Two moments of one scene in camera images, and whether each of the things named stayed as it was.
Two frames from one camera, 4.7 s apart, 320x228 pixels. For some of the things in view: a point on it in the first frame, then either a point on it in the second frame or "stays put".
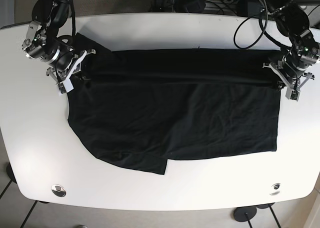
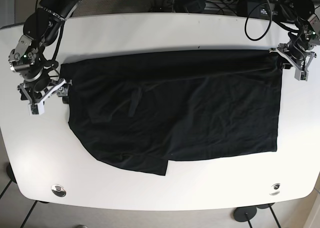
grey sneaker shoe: x=82 y=226 stays put
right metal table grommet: x=276 y=189 stays put
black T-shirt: x=142 y=108 stays put
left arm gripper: x=78 y=64 → x=36 y=92
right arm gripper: x=276 y=66 → x=299 y=58
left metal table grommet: x=58 y=190 stays put
